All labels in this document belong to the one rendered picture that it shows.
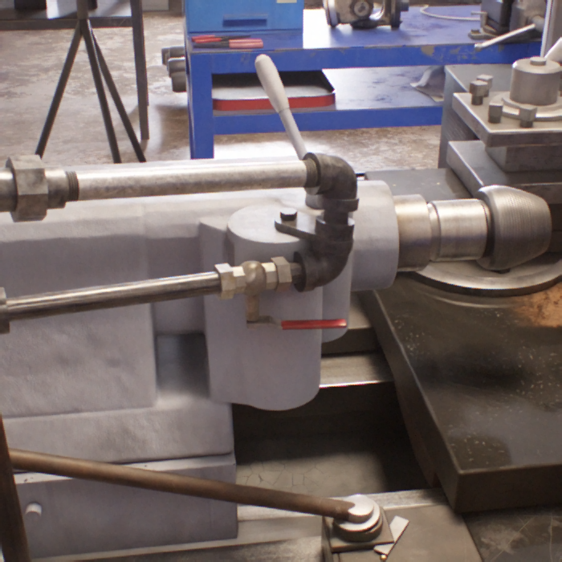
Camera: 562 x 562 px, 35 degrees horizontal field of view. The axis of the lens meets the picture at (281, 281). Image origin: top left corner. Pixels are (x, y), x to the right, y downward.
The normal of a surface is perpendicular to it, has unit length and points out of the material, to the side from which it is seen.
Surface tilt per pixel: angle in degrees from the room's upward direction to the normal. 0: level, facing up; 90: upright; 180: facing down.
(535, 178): 0
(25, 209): 101
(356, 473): 13
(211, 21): 90
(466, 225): 53
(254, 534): 48
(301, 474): 5
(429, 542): 0
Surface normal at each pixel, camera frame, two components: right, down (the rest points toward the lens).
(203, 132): 0.14, 0.47
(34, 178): 0.43, -0.15
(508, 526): 0.00, -0.88
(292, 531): 0.10, -0.23
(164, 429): 0.12, 0.00
